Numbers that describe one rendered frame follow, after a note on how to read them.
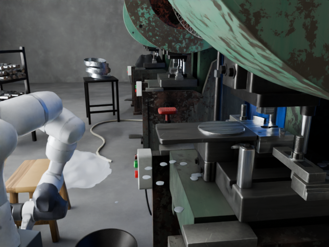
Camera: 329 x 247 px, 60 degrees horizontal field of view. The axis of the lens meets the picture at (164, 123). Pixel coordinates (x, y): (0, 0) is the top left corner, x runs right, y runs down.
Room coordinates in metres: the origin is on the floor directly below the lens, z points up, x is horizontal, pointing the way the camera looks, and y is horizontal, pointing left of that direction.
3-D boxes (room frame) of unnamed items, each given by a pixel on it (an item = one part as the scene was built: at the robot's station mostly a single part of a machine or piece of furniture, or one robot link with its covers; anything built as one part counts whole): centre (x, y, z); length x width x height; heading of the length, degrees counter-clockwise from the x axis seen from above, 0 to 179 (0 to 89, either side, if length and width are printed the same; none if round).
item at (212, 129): (0.73, -0.11, 0.72); 0.25 x 0.14 x 0.14; 97
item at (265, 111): (0.75, -0.27, 0.84); 0.05 x 0.03 x 0.04; 7
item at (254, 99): (0.75, -0.28, 0.86); 0.20 x 0.16 x 0.05; 7
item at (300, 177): (0.58, -0.30, 0.76); 0.17 x 0.06 x 0.10; 7
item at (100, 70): (3.67, 0.83, 0.40); 0.45 x 0.40 x 0.79; 19
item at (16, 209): (1.09, 0.66, 0.29); 0.09 x 0.07 x 0.08; 95
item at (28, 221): (1.08, 0.59, 0.27); 0.13 x 0.05 x 0.12; 5
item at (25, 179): (1.41, 0.69, 0.16); 0.34 x 0.24 x 0.34; 6
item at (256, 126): (0.75, -0.27, 0.76); 0.15 x 0.09 x 0.05; 7
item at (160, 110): (1.05, -0.01, 0.72); 0.07 x 0.06 x 0.08; 97
